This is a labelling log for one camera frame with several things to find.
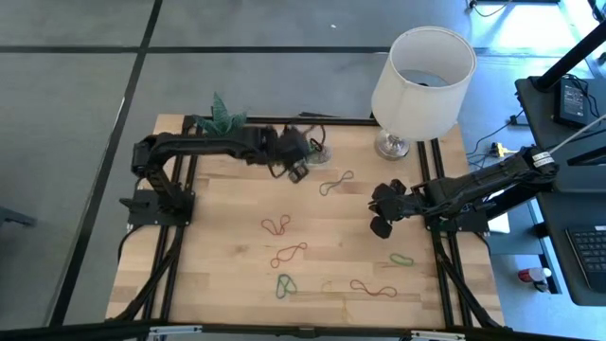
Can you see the green rubber band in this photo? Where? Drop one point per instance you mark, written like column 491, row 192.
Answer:
column 413, row 260
column 294, row 284

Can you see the black desk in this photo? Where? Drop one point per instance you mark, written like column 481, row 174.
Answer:
column 530, row 104

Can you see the black keyboard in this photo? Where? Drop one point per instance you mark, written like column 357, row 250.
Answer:
column 589, row 256

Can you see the red white bottle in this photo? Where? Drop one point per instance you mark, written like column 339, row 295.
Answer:
column 532, row 274

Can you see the dark chair base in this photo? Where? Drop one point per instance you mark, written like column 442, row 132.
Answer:
column 14, row 217

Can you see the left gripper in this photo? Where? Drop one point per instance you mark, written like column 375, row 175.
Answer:
column 289, row 147

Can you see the black aluminium rig frame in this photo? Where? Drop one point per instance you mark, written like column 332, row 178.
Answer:
column 331, row 121

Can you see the red rubber band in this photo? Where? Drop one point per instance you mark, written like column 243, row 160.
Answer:
column 367, row 287
column 289, row 251
column 278, row 233

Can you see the grey rubber band top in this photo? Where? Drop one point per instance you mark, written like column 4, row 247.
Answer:
column 335, row 183

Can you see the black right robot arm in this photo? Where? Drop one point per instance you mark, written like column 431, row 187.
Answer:
column 492, row 181

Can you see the black rubber band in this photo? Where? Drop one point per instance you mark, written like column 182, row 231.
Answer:
column 314, row 143

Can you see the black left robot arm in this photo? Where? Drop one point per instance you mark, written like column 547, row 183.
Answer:
column 203, row 144

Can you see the snake plant in white pot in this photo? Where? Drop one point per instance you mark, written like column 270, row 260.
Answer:
column 220, row 118

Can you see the black power adapter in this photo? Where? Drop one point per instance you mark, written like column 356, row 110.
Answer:
column 570, row 102

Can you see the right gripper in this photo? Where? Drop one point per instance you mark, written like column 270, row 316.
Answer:
column 408, row 202

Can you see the table lamp white shade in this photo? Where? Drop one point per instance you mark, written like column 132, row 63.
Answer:
column 402, row 95

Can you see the black diagonal pole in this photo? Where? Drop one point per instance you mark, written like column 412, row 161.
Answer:
column 568, row 59

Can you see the clear plastic bin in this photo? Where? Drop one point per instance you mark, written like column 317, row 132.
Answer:
column 324, row 158

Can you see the silver aluminium bracket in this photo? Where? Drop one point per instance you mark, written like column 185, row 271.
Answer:
column 175, row 330
column 438, row 335

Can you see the yellow power plug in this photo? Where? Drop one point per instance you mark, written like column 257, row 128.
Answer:
column 497, row 150

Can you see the yellow rubber band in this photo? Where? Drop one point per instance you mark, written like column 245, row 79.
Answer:
column 345, row 308

